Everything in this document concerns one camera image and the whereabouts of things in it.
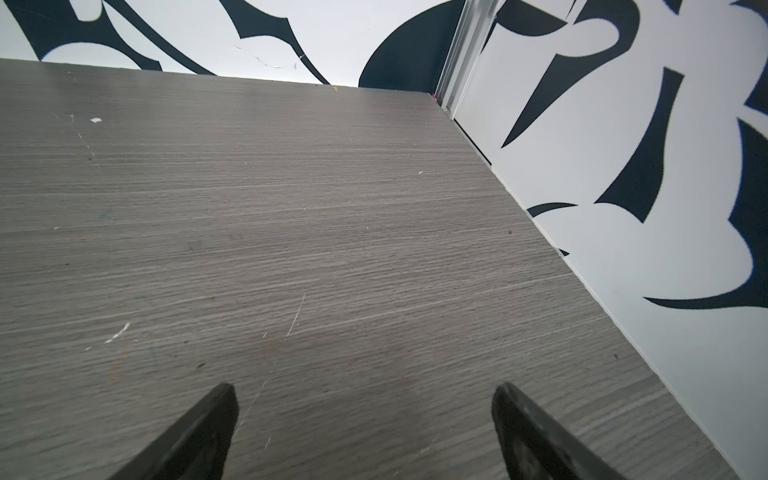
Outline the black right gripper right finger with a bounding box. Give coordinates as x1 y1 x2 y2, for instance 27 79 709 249
491 382 623 480

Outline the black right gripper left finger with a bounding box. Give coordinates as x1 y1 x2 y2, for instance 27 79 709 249
111 383 239 480

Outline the aluminium cage frame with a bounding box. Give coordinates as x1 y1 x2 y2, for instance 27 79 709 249
434 0 503 120

